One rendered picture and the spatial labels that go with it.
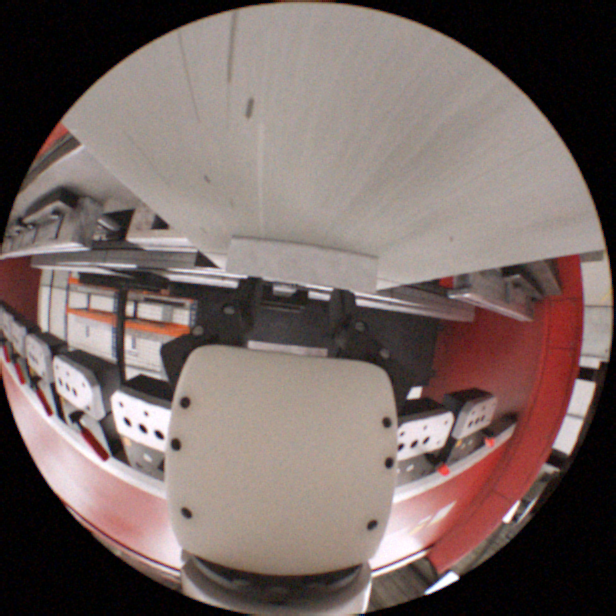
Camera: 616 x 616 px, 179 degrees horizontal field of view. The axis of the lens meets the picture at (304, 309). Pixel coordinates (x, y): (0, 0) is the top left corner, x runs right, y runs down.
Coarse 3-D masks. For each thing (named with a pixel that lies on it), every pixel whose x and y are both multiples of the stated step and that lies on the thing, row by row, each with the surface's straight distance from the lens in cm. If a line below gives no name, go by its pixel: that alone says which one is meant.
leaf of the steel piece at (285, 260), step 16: (240, 240) 11; (256, 240) 11; (272, 240) 11; (240, 256) 11; (256, 256) 11; (272, 256) 11; (288, 256) 11; (304, 256) 11; (320, 256) 11; (336, 256) 11; (352, 256) 11; (368, 256) 12; (240, 272) 11; (256, 272) 11; (272, 272) 11; (288, 272) 11; (304, 272) 11; (320, 272) 11; (336, 272) 11; (352, 272) 11; (368, 272) 11; (352, 288) 11; (368, 288) 11
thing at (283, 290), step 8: (264, 288) 43; (272, 288) 43; (280, 288) 30; (288, 288) 28; (296, 288) 28; (264, 296) 43; (272, 296) 43; (280, 296) 43; (288, 296) 43; (296, 296) 43; (304, 296) 44; (264, 304) 44; (272, 304) 44; (280, 304) 44; (288, 304) 43; (296, 304) 43; (304, 304) 44
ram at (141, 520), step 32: (32, 416) 90; (64, 416) 60; (32, 448) 133; (64, 448) 70; (480, 448) 66; (64, 480) 103; (96, 480) 64; (448, 480) 61; (480, 480) 95; (96, 512) 100; (128, 512) 67; (160, 512) 53; (416, 512) 65; (448, 512) 93; (128, 544) 119; (160, 544) 82; (416, 544) 111
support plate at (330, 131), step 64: (128, 64) 5; (192, 64) 5; (256, 64) 4; (320, 64) 4; (384, 64) 4; (448, 64) 4; (128, 128) 6; (192, 128) 6; (256, 128) 5; (320, 128) 5; (384, 128) 5; (448, 128) 5; (512, 128) 5; (192, 192) 8; (256, 192) 7; (320, 192) 7; (384, 192) 6; (448, 192) 6; (512, 192) 7; (576, 192) 8; (384, 256) 12; (448, 256) 11; (512, 256) 11
